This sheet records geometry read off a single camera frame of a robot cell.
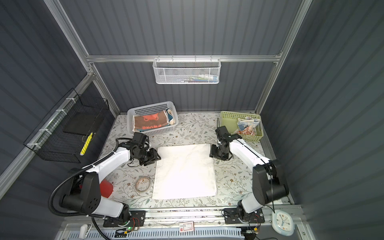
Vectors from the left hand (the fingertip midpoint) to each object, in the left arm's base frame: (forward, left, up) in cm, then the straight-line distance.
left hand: (158, 159), depth 88 cm
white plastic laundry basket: (+43, +11, +1) cm, 44 cm away
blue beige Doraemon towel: (+34, -5, +1) cm, 35 cm away
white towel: (-6, -15, -5) cm, 17 cm away
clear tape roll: (-12, +9, -7) cm, 16 cm away
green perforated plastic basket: (+33, -51, -4) cm, 61 cm away
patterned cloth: (+23, -60, 0) cm, 65 cm away
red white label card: (-34, -16, -5) cm, 38 cm away
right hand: (-1, -34, +1) cm, 34 cm away
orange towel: (+32, +10, -1) cm, 33 cm away
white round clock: (-36, -62, -3) cm, 71 cm away
